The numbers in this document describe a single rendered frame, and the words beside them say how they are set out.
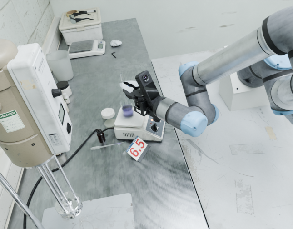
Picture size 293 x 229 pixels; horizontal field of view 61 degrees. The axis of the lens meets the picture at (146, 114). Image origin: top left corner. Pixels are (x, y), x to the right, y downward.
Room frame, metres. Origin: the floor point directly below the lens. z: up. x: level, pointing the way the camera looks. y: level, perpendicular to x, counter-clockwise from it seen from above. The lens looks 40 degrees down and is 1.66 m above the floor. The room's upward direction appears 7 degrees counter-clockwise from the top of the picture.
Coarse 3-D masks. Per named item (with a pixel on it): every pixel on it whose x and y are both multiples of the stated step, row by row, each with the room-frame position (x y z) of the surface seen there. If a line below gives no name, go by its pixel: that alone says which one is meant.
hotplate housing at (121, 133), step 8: (144, 120) 0.77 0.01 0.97; (112, 128) 0.79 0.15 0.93; (120, 128) 0.74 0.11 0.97; (128, 128) 0.74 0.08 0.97; (136, 128) 0.73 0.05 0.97; (144, 128) 0.73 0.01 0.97; (120, 136) 0.74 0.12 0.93; (128, 136) 0.73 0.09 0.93; (144, 136) 0.71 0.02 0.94; (152, 136) 0.70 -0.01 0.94
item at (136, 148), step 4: (136, 140) 0.70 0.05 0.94; (140, 140) 0.70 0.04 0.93; (136, 144) 0.68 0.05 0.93; (140, 144) 0.69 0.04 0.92; (144, 144) 0.69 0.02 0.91; (132, 148) 0.66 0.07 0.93; (136, 148) 0.67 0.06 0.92; (140, 148) 0.67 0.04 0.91; (132, 152) 0.64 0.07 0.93; (136, 152) 0.65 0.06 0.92; (140, 152) 0.65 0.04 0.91; (136, 156) 0.63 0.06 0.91
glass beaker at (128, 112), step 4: (120, 100) 0.81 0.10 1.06; (124, 100) 0.82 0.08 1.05; (128, 100) 0.82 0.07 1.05; (132, 100) 0.80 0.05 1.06; (120, 104) 0.79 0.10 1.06; (124, 104) 0.82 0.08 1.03; (128, 104) 0.82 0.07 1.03; (132, 104) 0.79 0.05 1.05; (124, 108) 0.78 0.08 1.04; (128, 108) 0.78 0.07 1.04; (132, 108) 0.79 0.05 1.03; (124, 112) 0.78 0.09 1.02; (128, 112) 0.78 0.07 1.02; (132, 112) 0.78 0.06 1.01; (124, 116) 0.78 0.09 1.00; (128, 116) 0.78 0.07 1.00; (132, 116) 0.78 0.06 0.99
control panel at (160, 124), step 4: (148, 120) 0.77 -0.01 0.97; (160, 120) 0.79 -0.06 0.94; (148, 124) 0.75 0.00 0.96; (152, 124) 0.76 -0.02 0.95; (160, 124) 0.77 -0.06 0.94; (148, 128) 0.73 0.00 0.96; (160, 128) 0.75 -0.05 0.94; (152, 132) 0.72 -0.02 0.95; (156, 132) 0.72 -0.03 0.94; (160, 132) 0.73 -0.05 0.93; (160, 136) 0.70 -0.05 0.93
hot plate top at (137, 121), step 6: (120, 108) 0.85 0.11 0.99; (120, 114) 0.81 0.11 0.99; (138, 114) 0.79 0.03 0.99; (120, 120) 0.77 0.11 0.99; (126, 120) 0.77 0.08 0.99; (132, 120) 0.76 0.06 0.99; (138, 120) 0.76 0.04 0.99; (120, 126) 0.74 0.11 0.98; (126, 126) 0.74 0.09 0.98; (132, 126) 0.73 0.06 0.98; (138, 126) 0.72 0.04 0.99
